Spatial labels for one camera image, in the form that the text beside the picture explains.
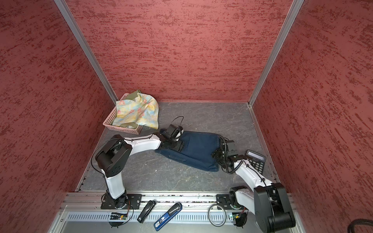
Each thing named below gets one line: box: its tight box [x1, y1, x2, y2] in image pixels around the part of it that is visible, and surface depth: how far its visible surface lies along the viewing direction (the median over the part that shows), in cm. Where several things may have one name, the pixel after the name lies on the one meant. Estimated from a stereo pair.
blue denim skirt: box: [154, 131, 221, 172], surface depth 94 cm
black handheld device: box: [136, 199, 156, 224], surface depth 70 cm
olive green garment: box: [125, 89, 141, 101], surface depth 116 cm
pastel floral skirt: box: [112, 92, 159, 130], surface depth 111 cm
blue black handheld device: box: [153, 202, 183, 232], surface depth 69 cm
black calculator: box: [245, 149, 267, 175], surface depth 90 cm
